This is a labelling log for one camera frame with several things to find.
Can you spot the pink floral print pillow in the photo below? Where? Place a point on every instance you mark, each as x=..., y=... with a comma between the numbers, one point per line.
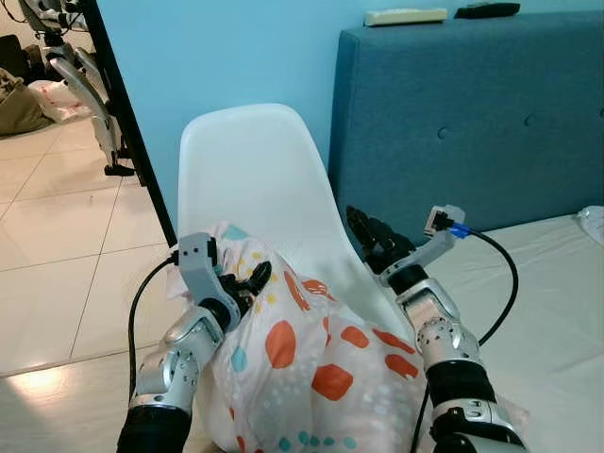
x=302, y=377

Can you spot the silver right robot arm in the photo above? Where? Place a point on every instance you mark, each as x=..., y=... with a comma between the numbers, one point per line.
x=444, y=340

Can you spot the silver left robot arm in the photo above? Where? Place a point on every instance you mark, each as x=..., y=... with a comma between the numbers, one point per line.
x=179, y=354

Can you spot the white plastic chair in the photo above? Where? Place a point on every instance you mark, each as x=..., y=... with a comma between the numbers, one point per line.
x=255, y=179

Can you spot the blue upholstered headboard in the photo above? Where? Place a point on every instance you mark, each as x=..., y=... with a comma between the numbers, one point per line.
x=472, y=123

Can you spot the mattress with beige sheet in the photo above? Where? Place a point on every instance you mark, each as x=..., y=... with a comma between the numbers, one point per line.
x=557, y=311

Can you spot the white remote control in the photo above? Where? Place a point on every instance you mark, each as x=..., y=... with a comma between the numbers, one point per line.
x=406, y=17

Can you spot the black remote control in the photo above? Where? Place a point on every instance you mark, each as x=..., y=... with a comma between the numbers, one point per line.
x=487, y=10

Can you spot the pink white plastic bag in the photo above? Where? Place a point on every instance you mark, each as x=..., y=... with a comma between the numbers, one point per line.
x=57, y=102

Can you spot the silver background robot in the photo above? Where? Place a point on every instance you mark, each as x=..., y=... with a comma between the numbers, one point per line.
x=80, y=80

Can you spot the olive green bag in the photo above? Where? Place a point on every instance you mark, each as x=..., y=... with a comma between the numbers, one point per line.
x=21, y=109

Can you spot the black bag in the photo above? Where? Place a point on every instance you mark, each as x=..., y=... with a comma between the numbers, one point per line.
x=11, y=57

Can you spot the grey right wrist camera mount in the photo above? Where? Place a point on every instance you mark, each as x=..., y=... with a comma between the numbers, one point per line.
x=429, y=250

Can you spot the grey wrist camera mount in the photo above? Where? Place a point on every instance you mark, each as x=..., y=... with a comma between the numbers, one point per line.
x=429, y=250
x=195, y=260

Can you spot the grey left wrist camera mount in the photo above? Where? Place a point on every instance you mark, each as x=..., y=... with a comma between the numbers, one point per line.
x=195, y=260

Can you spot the black door frame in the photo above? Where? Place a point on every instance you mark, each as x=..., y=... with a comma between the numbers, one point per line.
x=125, y=104

